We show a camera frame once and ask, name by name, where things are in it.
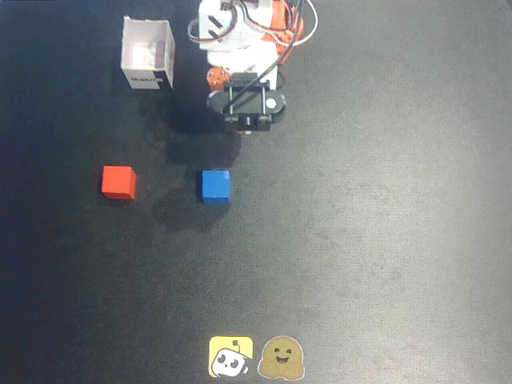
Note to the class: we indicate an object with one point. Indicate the red cube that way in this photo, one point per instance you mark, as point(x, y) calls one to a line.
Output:
point(118, 182)

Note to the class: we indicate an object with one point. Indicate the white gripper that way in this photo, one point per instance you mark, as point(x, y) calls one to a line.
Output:
point(217, 78)

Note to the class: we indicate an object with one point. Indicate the blue cube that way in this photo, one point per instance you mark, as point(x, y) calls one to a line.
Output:
point(216, 186)

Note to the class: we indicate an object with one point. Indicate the black gripper-mounted camera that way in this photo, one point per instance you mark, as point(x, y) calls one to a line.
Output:
point(248, 104)

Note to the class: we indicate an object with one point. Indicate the orange robot base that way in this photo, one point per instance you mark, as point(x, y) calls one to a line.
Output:
point(286, 28)

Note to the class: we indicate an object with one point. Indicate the hugging face emoji sticker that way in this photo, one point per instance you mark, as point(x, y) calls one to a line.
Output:
point(281, 357)

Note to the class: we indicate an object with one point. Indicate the yellow robot face sticker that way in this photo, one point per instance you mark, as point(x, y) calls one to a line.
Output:
point(230, 356)

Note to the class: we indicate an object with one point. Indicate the white open cardboard box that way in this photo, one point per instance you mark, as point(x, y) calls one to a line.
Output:
point(146, 52)

